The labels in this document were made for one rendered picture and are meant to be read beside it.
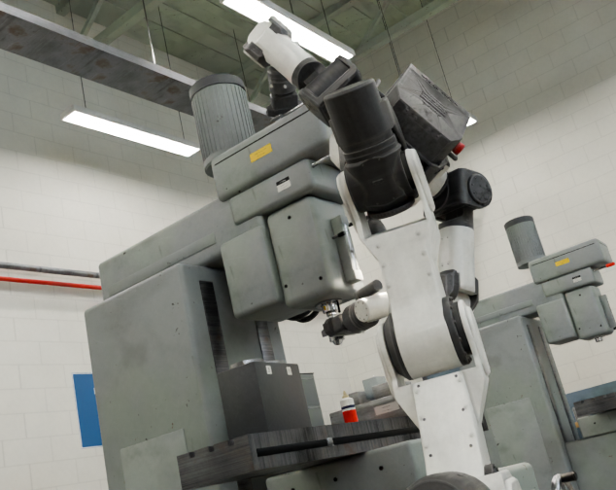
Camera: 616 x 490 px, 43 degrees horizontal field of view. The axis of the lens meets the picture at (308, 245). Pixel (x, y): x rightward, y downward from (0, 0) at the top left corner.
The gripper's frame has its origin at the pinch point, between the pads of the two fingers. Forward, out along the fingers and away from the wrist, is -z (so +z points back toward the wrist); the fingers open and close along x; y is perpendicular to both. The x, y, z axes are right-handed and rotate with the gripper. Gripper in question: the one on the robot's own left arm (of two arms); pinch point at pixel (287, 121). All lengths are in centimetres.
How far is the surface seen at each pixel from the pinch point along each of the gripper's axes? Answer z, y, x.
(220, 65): -240, 736, 32
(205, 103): 1.8, 21.5, -24.3
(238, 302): -42, -36, -27
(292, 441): -33, -105, -23
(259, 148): -2.9, -10.9, -11.1
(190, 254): -37, -11, -39
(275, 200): -14.6, -25.0, -10.0
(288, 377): -36, -81, -19
